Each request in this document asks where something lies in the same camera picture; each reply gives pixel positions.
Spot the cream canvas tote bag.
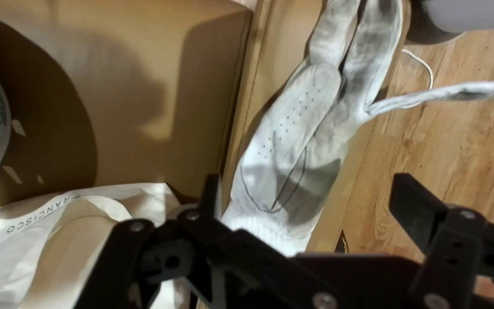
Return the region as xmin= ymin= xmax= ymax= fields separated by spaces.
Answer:
xmin=0 ymin=180 xmax=204 ymax=309

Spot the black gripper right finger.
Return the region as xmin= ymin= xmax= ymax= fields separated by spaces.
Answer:
xmin=387 ymin=172 xmax=494 ymax=309

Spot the white fan power cord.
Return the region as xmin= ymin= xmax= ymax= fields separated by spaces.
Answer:
xmin=399 ymin=46 xmax=437 ymax=110

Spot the brown leather couch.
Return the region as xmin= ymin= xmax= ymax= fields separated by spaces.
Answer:
xmin=0 ymin=0 xmax=415 ymax=254

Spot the white golf glove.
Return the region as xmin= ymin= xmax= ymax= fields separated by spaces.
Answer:
xmin=219 ymin=0 xmax=494 ymax=258

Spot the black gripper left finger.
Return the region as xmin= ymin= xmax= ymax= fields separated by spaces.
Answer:
xmin=73 ymin=173 xmax=341 ymax=309

